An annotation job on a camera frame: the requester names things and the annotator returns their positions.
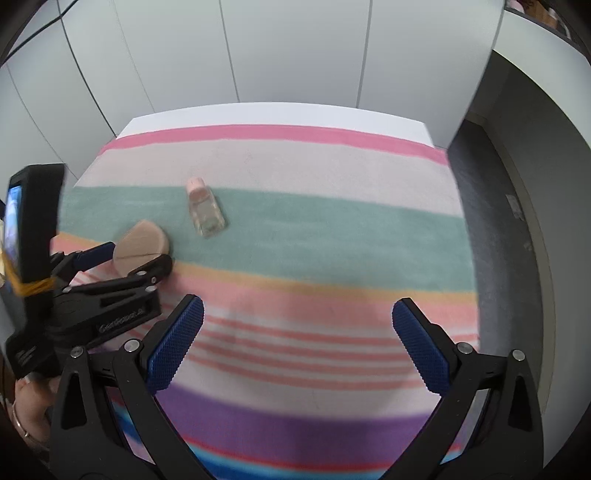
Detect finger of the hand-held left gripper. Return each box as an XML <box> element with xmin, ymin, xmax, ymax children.
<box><xmin>51</xmin><ymin>241</ymin><xmax>116</xmax><ymax>278</ymax></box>
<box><xmin>65</xmin><ymin>253</ymin><xmax>174</xmax><ymax>296</ymax></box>

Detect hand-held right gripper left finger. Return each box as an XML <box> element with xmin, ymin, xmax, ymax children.
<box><xmin>48</xmin><ymin>294</ymin><xmax>213</xmax><ymax>480</ymax></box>

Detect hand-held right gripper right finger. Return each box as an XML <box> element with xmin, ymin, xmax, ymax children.
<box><xmin>379</xmin><ymin>298</ymin><xmax>544</xmax><ymax>480</ymax></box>

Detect small pink cap bottle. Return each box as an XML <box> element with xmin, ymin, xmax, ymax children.
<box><xmin>185</xmin><ymin>176</ymin><xmax>227</xmax><ymax>239</ymax></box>

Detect person's left forearm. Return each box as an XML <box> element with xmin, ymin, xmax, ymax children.
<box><xmin>11</xmin><ymin>376</ymin><xmax>54</xmax><ymax>457</ymax></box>

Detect striped colourful towel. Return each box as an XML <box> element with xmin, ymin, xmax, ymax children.
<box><xmin>51</xmin><ymin>124</ymin><xmax>481</xmax><ymax>480</ymax></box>

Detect white low table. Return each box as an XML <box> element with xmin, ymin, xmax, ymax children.
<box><xmin>115</xmin><ymin>102</ymin><xmax>437</xmax><ymax>148</ymax></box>

